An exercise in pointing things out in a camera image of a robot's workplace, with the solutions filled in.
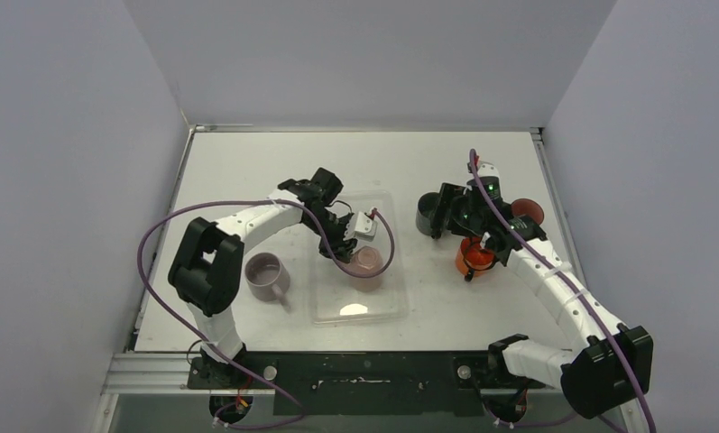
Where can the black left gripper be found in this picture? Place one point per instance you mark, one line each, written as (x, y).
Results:
(342, 249)

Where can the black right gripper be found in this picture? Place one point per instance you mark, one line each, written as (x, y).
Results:
(446, 206)

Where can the dark grey mug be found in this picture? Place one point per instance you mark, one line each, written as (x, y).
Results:
(425, 208)

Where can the orange mug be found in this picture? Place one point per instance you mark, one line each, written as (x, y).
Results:
(472, 260)

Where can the pink ghost pattern mug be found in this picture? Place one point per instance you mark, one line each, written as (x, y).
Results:
(527, 207)

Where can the light pink faceted mug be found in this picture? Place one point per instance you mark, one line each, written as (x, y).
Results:
(365, 261)

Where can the lilac ribbed mug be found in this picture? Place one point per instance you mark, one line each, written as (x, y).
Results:
(268, 279)

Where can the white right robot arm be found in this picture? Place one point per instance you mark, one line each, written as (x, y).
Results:
(607, 362)

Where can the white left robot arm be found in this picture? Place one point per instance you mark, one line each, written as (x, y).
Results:
(208, 266)

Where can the clear plastic tray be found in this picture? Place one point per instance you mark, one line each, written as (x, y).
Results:
(331, 298)

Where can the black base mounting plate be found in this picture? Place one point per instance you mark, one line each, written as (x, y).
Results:
(362, 383)

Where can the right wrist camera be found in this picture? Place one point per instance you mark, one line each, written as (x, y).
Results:
(483, 169)

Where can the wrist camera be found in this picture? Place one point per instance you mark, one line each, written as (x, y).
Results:
(483, 169)
(362, 226)

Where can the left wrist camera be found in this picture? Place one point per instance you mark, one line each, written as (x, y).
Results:
(362, 226)

